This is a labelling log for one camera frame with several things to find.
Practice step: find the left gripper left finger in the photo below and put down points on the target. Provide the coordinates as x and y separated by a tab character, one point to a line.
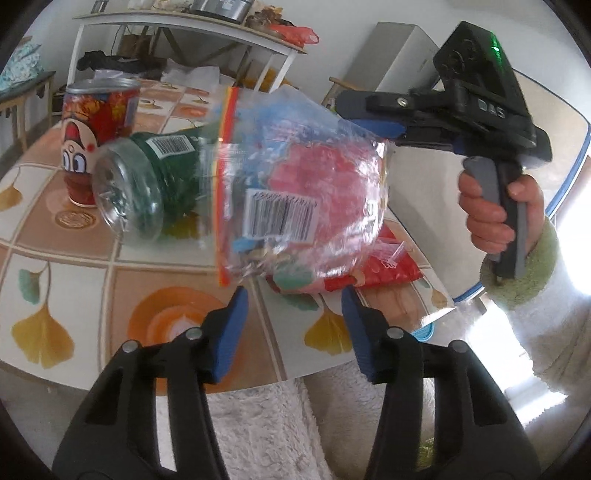
113	433

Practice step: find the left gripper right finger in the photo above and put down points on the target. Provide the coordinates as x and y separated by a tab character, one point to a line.
477	433

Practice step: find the red snack wrapper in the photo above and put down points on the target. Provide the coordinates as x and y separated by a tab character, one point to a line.
389	263

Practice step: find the clear snack bag red blue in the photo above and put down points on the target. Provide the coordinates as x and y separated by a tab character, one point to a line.
298	194

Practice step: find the green plastic bottle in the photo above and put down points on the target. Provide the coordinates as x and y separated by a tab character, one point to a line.
147	184

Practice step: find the red cartoon drink can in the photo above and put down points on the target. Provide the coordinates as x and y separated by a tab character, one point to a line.
95	112

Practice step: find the right forearm fuzzy sleeve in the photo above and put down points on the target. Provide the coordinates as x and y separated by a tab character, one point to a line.
549	317

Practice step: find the blue plastic trash basket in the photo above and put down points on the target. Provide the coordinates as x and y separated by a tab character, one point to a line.
425	333

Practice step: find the right hand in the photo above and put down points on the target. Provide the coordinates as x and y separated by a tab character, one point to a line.
486	220

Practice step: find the grey refrigerator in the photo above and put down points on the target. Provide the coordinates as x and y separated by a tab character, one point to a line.
396	57

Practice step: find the wooden chair dark seat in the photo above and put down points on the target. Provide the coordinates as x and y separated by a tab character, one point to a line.
337	87

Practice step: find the patterned ginkgo tablecloth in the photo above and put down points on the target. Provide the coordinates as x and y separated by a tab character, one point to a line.
72	292

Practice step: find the orange plastic bag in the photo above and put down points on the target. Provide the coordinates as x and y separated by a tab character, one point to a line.
296	35

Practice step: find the silver rice cooker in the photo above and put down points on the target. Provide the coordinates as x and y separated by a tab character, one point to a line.
233	11

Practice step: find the white sack under table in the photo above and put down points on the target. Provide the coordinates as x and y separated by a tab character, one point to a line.
204	78

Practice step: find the wooden bench floral cushion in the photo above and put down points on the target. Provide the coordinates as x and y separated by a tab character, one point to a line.
22	78

